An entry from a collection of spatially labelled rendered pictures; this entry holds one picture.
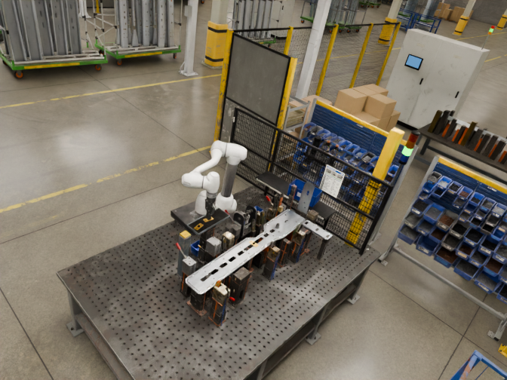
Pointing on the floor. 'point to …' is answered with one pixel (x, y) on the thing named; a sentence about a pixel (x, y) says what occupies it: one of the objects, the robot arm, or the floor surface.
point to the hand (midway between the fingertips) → (208, 215)
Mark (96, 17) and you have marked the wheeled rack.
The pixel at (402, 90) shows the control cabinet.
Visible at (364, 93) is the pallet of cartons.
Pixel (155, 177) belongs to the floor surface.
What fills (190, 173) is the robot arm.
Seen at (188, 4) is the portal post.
